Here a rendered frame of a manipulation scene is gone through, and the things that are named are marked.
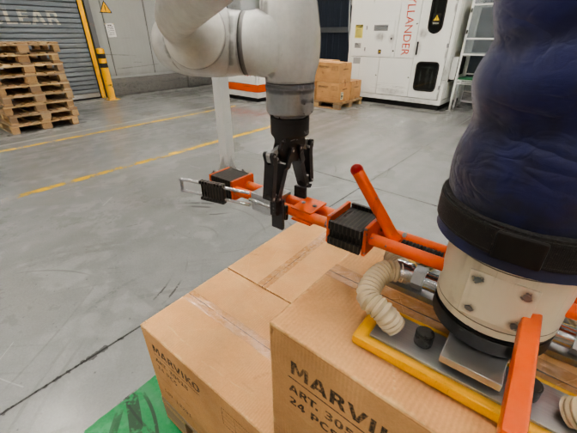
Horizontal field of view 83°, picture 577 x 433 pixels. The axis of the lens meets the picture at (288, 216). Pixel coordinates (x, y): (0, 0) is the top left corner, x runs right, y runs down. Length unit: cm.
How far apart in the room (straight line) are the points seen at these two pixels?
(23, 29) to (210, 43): 905
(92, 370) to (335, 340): 152
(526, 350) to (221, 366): 82
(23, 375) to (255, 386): 134
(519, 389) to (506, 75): 32
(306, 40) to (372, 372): 54
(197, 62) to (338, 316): 51
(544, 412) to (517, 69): 43
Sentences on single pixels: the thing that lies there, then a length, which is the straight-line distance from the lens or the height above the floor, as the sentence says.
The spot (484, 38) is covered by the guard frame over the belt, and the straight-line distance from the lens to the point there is 786.
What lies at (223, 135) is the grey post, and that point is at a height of 47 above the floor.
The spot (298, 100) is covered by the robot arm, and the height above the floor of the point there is 131.
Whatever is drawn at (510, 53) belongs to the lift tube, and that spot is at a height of 139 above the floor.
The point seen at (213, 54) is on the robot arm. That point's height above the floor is 138.
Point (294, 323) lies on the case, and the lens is 63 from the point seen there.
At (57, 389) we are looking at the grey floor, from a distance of 198.
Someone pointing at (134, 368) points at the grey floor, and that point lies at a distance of 189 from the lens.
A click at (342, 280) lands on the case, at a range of 73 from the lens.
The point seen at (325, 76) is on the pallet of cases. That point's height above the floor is 65.
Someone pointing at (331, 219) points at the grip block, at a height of 111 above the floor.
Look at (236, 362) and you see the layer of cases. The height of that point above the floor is 54.
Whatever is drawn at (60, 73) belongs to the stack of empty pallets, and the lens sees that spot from 706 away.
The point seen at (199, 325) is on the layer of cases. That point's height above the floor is 54.
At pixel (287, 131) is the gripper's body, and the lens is 62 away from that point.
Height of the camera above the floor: 141
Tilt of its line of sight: 29 degrees down
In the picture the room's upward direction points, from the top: straight up
